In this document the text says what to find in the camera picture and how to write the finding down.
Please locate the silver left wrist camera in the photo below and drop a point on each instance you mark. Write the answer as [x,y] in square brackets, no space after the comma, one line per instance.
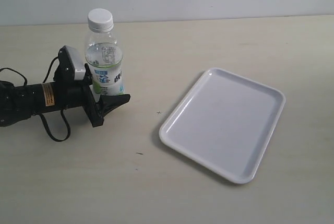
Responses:
[71,65]

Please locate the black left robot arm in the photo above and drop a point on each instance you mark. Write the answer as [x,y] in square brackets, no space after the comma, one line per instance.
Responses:
[22,102]

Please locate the white bottle cap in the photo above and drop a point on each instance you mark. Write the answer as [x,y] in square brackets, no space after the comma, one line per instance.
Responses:
[100,20]

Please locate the white rectangular plastic tray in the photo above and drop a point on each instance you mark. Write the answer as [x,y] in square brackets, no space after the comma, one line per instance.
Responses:
[224,123]

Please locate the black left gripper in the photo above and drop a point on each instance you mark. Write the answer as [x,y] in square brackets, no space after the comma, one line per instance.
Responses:
[78,94]

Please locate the clear plastic drink bottle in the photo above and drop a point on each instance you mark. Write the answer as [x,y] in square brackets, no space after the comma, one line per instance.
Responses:
[104,58]

